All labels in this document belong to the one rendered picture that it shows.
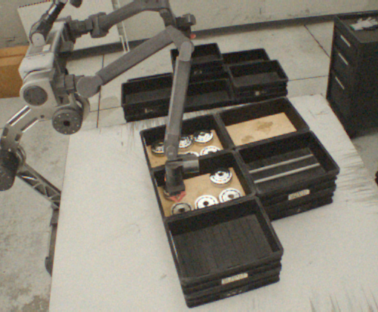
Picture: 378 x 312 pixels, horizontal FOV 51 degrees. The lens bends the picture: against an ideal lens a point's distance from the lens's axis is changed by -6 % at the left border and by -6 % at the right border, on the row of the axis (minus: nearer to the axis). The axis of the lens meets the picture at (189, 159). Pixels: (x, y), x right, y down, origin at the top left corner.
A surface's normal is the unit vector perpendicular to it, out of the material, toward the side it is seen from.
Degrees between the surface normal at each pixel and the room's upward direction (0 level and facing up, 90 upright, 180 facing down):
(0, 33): 90
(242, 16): 90
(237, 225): 0
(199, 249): 0
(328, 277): 0
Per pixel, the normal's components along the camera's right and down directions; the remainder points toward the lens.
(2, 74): -0.06, 0.67
